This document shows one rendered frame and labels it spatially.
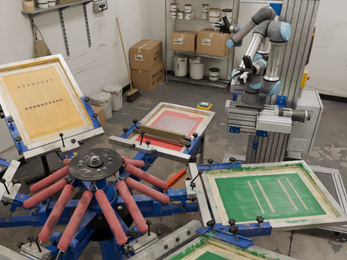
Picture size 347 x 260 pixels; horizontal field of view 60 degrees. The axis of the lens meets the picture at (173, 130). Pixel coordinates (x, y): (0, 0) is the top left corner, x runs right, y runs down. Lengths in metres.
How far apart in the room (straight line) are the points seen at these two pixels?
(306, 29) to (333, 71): 3.38
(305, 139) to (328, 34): 3.11
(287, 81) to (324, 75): 3.28
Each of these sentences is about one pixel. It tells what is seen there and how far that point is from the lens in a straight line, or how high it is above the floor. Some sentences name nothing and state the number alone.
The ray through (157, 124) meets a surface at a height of 0.96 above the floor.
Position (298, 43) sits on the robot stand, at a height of 1.72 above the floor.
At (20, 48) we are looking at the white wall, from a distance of 3.94.
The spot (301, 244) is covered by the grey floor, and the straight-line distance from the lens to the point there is 3.20.
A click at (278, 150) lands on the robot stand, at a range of 2.98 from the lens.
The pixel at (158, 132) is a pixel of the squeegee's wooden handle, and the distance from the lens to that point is 2.50.
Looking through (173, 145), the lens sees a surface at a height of 0.96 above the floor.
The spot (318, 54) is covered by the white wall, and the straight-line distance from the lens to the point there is 5.80.
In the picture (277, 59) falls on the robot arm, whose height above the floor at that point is 1.65.
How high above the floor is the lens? 2.35
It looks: 31 degrees down
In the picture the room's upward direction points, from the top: straight up
